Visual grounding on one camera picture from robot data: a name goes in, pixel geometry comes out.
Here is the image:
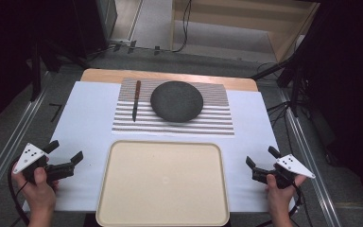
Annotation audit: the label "light wooden shelf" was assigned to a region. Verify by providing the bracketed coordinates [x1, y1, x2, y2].
[169, 0, 321, 64]

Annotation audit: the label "striped placemat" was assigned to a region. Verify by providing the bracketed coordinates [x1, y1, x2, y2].
[111, 78, 236, 138]

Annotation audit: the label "white table cover sheet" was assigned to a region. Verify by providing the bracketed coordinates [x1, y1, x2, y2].
[22, 80, 297, 214]

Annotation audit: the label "aluminium floor rail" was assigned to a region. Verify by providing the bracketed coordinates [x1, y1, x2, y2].
[0, 70, 57, 206]
[279, 90, 342, 227]

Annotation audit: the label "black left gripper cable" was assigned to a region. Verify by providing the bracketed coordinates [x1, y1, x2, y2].
[7, 157, 31, 227]

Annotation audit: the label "black tripod stand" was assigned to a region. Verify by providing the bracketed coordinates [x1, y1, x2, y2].
[250, 46, 316, 118]

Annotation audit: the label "black upright stand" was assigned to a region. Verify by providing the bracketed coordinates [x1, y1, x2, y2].
[27, 41, 43, 102]

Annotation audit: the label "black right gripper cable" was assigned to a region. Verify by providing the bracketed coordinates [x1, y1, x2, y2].
[254, 182, 307, 227]

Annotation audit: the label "person's left hand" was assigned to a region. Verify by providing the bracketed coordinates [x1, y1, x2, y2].
[11, 166, 60, 218]

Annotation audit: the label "beige plastic tray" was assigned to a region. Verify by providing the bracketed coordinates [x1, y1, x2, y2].
[95, 140, 231, 227]

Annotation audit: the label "black cabinet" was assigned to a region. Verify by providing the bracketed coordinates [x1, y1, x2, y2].
[72, 0, 118, 61]

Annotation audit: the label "wooden table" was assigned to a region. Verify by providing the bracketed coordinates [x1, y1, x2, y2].
[79, 68, 259, 93]

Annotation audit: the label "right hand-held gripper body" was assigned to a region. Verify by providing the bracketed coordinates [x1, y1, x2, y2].
[272, 153, 316, 190]

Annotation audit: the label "dark grey round plate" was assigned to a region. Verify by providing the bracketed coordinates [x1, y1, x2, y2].
[149, 80, 204, 124]

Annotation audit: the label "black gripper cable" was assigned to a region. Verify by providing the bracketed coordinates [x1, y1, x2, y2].
[7, 157, 31, 227]
[254, 182, 307, 227]

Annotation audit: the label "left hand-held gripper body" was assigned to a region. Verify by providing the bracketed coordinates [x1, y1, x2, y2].
[12, 142, 50, 183]

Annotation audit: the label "person's right hand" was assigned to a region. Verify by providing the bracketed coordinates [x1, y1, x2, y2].
[265, 174, 307, 213]

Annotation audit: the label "black hanging cable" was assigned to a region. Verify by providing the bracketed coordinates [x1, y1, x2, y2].
[172, 0, 193, 54]

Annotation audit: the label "knife with brown handle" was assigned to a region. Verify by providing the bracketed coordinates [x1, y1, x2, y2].
[131, 79, 142, 123]

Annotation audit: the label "black floor cables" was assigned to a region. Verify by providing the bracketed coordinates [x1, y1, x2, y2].
[266, 99, 295, 135]

